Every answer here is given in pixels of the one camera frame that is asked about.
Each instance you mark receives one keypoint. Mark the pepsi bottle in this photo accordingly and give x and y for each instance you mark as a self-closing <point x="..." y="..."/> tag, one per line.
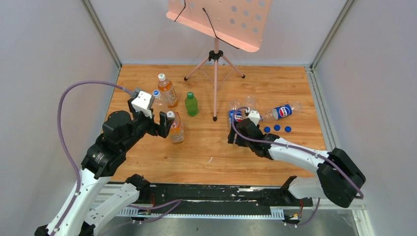
<point x="234" y="114"/>
<point x="282" y="111"/>

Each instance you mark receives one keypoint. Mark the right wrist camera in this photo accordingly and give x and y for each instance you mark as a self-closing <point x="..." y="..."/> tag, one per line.
<point x="254" y="116"/>

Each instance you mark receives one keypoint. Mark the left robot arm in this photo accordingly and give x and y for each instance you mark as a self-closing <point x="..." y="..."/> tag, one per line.
<point x="121" y="131"/>

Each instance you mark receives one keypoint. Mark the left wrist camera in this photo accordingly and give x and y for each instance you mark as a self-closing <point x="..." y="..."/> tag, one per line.
<point x="142" y="102"/>

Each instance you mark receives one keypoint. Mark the orange tea bottle standing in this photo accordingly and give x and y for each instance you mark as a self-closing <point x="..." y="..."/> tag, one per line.
<point x="167" y="89"/>

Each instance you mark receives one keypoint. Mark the green plastic bottle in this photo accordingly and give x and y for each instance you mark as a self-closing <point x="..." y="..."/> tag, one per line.
<point x="191" y="104"/>

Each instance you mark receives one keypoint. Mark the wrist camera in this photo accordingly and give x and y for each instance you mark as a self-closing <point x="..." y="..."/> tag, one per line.
<point x="142" y="102"/>
<point x="254" y="116"/>

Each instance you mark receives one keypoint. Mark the clear unlabelled plastic bottle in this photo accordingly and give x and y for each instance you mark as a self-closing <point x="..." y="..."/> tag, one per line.
<point x="250" y="103"/>

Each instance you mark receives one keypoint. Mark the pink music stand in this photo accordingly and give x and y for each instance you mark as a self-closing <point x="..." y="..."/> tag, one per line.
<point x="238" y="23"/>

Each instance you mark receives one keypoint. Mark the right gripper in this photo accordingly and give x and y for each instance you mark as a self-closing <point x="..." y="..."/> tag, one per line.
<point x="231" y="137"/>

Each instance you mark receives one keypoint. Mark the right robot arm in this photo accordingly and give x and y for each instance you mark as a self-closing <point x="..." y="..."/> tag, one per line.
<point x="339" y="177"/>

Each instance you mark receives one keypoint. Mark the clear bottle blue cap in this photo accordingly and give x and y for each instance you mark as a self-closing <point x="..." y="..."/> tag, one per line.
<point x="159" y="101"/>

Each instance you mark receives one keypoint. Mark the white bottle cap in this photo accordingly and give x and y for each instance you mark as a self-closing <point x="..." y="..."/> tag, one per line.
<point x="170" y="114"/>

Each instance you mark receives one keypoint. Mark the orange tea bottle crushed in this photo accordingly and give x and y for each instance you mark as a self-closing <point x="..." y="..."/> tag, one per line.
<point x="177" y="131"/>

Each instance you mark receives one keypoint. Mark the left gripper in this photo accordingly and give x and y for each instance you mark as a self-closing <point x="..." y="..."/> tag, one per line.
<point x="156" y="124"/>

